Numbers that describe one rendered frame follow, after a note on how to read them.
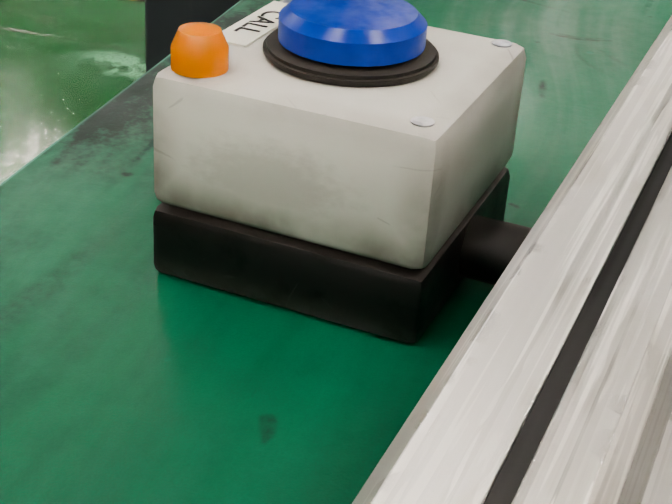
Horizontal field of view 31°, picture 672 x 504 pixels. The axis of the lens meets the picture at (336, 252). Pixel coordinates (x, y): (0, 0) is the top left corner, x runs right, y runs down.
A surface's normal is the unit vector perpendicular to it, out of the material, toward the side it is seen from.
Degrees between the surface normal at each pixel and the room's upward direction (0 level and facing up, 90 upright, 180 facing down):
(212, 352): 0
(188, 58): 90
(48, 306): 0
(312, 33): 44
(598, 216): 0
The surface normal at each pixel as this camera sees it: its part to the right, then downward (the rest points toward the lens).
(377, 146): -0.40, 0.43
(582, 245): 0.06, -0.87
